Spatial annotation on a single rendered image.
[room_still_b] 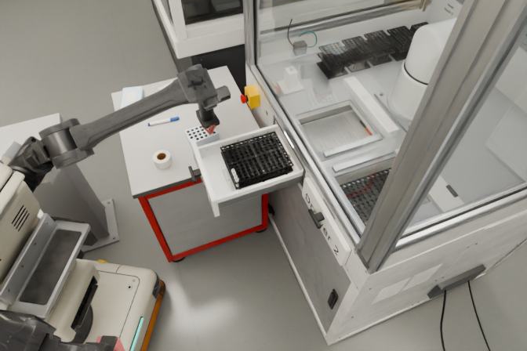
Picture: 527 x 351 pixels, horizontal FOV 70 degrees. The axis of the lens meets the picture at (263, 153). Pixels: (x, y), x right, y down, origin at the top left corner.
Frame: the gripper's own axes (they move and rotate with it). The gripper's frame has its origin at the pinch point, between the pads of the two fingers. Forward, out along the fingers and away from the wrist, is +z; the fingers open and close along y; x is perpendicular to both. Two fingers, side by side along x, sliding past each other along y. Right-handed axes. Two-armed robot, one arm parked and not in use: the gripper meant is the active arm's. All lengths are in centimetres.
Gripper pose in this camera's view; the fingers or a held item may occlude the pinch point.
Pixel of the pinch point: (209, 131)
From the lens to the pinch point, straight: 159.1
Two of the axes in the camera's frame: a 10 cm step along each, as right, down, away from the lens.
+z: 0.1, 6.2, 7.8
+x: -8.8, 3.7, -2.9
